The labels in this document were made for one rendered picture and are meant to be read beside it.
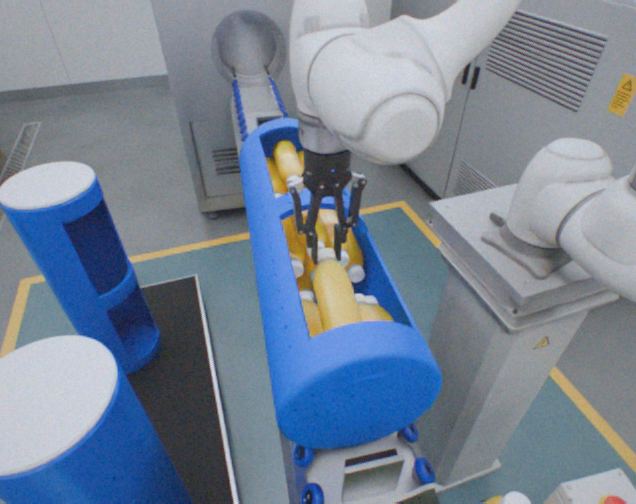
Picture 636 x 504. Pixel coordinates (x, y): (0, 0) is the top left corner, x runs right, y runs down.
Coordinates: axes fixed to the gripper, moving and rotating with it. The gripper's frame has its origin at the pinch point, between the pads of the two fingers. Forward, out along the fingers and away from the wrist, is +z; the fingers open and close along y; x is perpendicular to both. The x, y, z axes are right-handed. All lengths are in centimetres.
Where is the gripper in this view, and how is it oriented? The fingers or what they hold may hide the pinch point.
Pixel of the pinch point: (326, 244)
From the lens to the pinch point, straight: 77.3
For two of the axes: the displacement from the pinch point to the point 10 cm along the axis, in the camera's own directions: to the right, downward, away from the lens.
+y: -9.8, 1.4, -1.6
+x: 2.2, 6.3, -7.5
